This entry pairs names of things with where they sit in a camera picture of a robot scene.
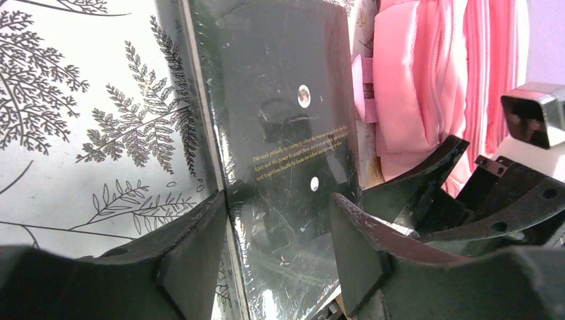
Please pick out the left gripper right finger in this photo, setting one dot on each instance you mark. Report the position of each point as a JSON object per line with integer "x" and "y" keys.
{"x": 384, "y": 274}

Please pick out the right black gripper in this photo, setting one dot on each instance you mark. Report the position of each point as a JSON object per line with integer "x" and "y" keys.
{"x": 510, "y": 203}

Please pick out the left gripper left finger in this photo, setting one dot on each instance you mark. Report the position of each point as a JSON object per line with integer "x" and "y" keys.
{"x": 169, "y": 273}

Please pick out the pink school backpack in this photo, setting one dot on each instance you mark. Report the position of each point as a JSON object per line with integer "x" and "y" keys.
{"x": 438, "y": 68}

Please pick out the black paperback book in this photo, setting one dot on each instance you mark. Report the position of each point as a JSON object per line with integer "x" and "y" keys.
{"x": 274, "y": 85}

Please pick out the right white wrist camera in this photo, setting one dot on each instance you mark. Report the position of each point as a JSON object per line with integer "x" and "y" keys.
{"x": 534, "y": 114}

